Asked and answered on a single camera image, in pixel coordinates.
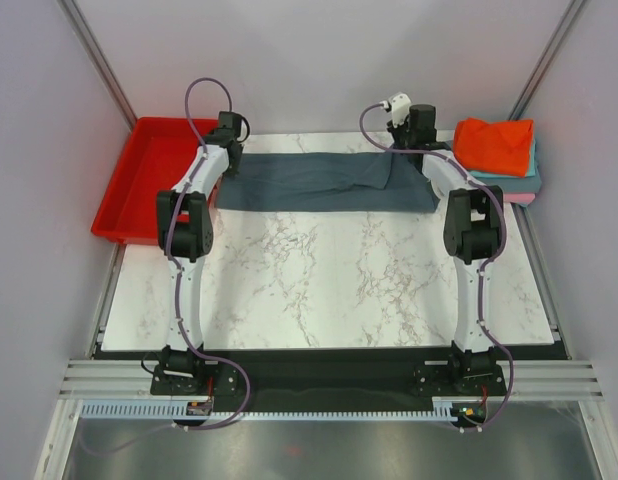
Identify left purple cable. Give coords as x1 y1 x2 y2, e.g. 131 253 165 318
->
79 77 253 457

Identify folded grey-blue t-shirt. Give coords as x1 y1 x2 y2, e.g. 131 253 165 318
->
471 171 542 194

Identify red plastic tray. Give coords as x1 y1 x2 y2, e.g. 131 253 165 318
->
91 117 202 247

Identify dark blue-grey t-shirt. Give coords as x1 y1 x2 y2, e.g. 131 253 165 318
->
215 152 439 214

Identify white slotted cable duct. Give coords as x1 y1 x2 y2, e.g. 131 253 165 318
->
80 396 491 420

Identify aluminium extrusion rail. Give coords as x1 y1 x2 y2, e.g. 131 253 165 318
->
60 360 603 401

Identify folded orange t-shirt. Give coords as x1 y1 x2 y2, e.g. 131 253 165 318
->
452 117 535 178

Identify folded teal t-shirt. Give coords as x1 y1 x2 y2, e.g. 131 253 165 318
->
466 134 538 177

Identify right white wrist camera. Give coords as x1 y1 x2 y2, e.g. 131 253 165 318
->
381 92 411 127

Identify purple cable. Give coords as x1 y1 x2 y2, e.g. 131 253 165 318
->
358 102 515 433
79 77 253 457

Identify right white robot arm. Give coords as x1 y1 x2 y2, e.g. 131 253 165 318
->
384 93 506 394

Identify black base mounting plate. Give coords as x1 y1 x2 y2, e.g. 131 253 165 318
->
150 347 507 411

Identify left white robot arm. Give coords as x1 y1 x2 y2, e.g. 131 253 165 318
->
156 111 249 393

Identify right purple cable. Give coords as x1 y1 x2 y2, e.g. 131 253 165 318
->
358 102 515 433

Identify folded pink t-shirt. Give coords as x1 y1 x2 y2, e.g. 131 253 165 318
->
503 193 536 207

